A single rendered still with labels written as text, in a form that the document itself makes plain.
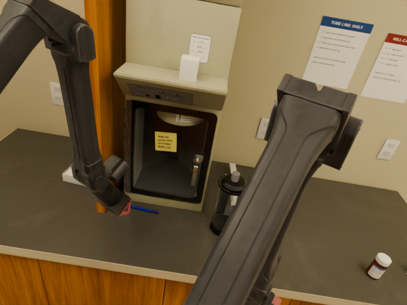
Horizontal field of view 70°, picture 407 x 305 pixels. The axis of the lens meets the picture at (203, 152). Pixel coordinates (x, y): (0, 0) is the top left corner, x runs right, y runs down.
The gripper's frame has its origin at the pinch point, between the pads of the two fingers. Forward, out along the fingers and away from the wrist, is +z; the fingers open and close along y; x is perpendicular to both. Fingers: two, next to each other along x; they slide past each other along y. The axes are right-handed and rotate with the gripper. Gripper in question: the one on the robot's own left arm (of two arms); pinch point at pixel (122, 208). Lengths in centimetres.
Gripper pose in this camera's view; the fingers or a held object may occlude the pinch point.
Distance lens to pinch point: 105.9
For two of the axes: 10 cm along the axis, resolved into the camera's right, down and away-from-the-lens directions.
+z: 1.3, 5.3, 8.4
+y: -8.3, -4.0, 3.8
